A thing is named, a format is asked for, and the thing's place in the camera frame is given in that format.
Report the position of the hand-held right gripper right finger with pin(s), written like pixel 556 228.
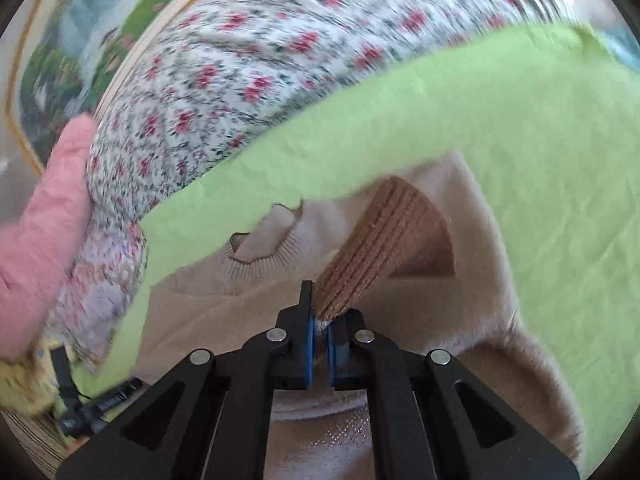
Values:
pixel 334 357

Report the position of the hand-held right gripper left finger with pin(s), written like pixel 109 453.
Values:
pixel 307 352

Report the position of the beige knit sweater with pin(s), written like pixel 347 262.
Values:
pixel 240 305

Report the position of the lilac floral pillow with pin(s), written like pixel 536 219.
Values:
pixel 100 285

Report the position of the plaid cloth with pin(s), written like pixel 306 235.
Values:
pixel 35 437

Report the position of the yellow cloth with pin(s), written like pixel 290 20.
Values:
pixel 20 385

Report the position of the pink blanket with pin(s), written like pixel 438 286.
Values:
pixel 40 240

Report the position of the green bed sheet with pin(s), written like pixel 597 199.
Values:
pixel 500 110

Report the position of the red floral white quilt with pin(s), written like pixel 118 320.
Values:
pixel 250 60

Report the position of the gold framed landscape picture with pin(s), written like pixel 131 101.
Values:
pixel 65 35

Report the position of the light blue cloth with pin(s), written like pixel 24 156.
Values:
pixel 620 45

